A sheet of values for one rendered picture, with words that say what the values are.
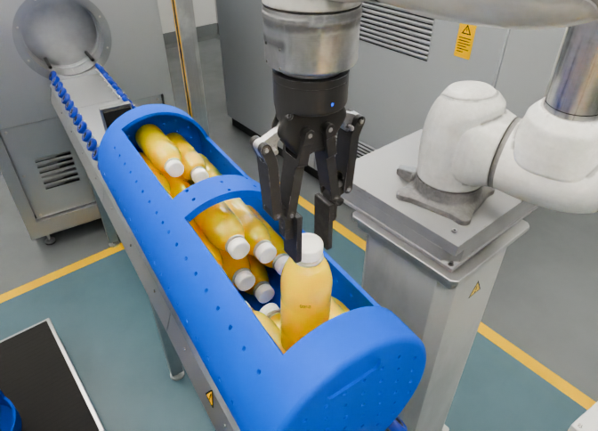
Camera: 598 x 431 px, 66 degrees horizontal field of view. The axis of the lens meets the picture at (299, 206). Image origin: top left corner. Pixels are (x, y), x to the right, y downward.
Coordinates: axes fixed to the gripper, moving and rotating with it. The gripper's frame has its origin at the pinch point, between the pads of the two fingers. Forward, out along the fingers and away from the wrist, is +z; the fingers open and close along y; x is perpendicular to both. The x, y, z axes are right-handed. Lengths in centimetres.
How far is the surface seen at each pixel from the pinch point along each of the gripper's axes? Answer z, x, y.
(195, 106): 39, -128, -32
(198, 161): 22, -58, -7
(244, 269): 27.4, -24.5, -1.6
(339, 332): 12.2, 7.2, -0.2
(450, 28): 17, -96, -135
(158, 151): 17, -60, 2
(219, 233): 18.1, -26.2, 1.9
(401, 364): 20.5, 11.3, -8.6
